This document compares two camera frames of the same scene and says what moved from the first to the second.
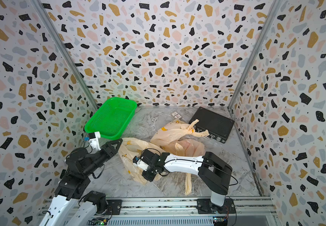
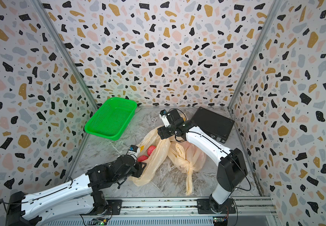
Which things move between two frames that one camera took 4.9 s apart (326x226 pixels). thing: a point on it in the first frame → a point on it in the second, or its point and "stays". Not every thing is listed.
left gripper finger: (110, 154) → (138, 173)
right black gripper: (145, 176) → (161, 130)
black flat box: (218, 126) stays
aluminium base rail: (242, 211) stays
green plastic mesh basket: (112, 120) stays
